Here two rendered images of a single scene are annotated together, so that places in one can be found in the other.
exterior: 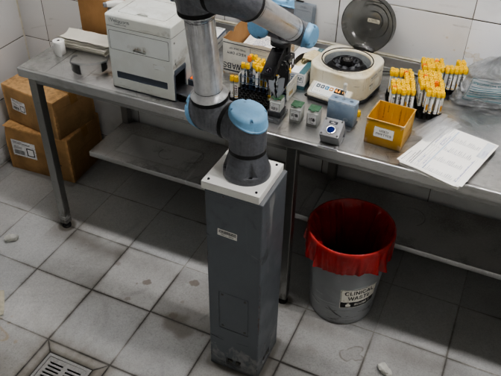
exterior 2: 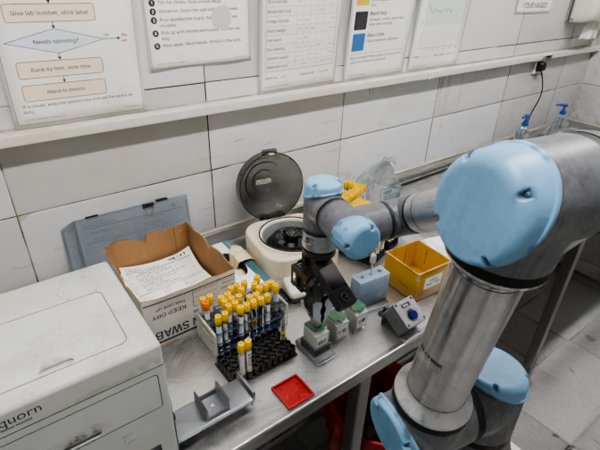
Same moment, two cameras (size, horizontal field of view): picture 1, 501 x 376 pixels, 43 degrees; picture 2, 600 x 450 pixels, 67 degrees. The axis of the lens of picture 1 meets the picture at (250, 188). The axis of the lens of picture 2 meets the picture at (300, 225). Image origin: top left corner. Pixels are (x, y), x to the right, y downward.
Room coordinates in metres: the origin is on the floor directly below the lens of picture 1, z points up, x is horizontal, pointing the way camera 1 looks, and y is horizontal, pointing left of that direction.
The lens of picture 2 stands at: (1.62, 0.63, 1.69)
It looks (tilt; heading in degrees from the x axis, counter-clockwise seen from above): 30 degrees down; 299
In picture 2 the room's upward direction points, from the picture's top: 2 degrees clockwise
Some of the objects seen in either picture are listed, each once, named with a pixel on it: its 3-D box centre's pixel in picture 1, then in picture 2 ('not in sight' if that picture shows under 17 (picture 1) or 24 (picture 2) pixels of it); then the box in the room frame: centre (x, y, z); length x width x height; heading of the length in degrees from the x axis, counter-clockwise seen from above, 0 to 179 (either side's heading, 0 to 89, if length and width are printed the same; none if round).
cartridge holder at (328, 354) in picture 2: (276, 112); (315, 345); (1.96, -0.09, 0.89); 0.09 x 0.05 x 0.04; 156
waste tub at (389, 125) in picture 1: (389, 125); (415, 270); (1.83, -0.47, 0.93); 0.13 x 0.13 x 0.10; 62
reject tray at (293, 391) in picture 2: not in sight; (292, 391); (1.94, 0.05, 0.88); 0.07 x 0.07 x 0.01; 66
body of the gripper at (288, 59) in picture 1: (281, 55); (315, 268); (1.97, -0.10, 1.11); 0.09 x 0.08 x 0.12; 157
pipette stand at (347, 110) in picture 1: (342, 112); (369, 288); (1.92, -0.32, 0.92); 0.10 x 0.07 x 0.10; 61
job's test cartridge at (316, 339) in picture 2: (276, 105); (315, 336); (1.96, -0.09, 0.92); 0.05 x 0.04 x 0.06; 157
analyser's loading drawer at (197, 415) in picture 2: (197, 90); (202, 409); (2.05, 0.21, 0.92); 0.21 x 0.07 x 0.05; 66
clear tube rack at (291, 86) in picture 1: (267, 82); (243, 319); (2.15, -0.06, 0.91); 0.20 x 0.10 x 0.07; 66
